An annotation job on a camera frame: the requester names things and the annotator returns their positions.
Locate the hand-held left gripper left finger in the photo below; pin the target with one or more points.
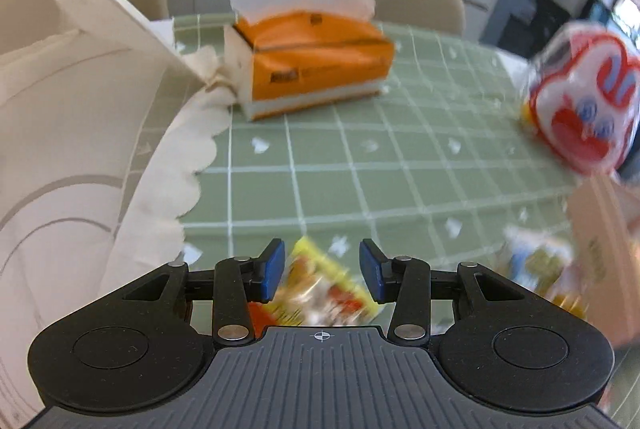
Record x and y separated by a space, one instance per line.
270 269

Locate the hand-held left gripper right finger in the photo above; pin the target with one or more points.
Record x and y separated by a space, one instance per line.
374 269

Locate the cardboard box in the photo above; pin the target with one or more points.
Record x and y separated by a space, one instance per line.
605 249

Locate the green checked tablecloth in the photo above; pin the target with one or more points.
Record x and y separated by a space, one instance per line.
400 169

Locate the white lace cloth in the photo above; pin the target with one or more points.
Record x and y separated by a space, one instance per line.
170 169

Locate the yellow white snack packet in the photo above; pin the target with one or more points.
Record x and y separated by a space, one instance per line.
545 264

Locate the orange tissue box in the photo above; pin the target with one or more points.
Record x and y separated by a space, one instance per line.
310 64

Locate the red white snack bag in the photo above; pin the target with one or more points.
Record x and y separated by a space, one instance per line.
585 104

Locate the dark furniture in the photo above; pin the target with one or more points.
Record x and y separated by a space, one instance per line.
532 24

